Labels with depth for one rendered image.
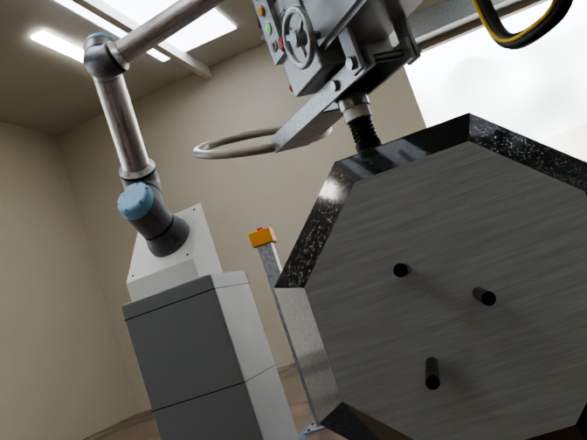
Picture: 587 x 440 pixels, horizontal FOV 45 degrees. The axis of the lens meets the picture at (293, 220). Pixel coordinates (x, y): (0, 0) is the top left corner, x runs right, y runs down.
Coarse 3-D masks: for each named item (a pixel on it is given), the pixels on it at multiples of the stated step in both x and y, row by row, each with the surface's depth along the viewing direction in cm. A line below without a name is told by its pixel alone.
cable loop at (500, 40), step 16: (480, 0) 131; (560, 0) 114; (480, 16) 131; (496, 16) 130; (544, 16) 117; (560, 16) 116; (496, 32) 129; (528, 32) 122; (544, 32) 120; (512, 48) 127
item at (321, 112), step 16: (368, 48) 161; (400, 48) 168; (352, 64) 161; (368, 64) 162; (384, 64) 175; (400, 64) 169; (336, 80) 176; (352, 80) 170; (384, 80) 178; (320, 96) 186; (336, 96) 178; (304, 112) 197; (320, 112) 189; (336, 112) 195; (288, 128) 209; (304, 128) 203; (320, 128) 210; (288, 144) 217; (304, 144) 225
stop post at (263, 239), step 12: (252, 240) 376; (264, 240) 375; (276, 240) 384; (264, 252) 376; (276, 252) 382; (264, 264) 376; (276, 264) 375; (276, 276) 374; (276, 300) 374; (288, 336) 371; (300, 372) 369; (312, 408) 366; (312, 432) 360
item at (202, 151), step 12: (252, 132) 266; (264, 132) 266; (276, 132) 266; (324, 132) 233; (204, 144) 252; (216, 144) 258; (264, 144) 222; (204, 156) 231; (216, 156) 227; (228, 156) 224; (240, 156) 224
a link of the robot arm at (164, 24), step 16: (192, 0) 237; (208, 0) 237; (224, 0) 240; (160, 16) 239; (176, 16) 238; (192, 16) 239; (144, 32) 240; (160, 32) 240; (96, 48) 244; (112, 48) 241; (128, 48) 241; (144, 48) 243; (96, 64) 243; (112, 64) 242; (128, 64) 246
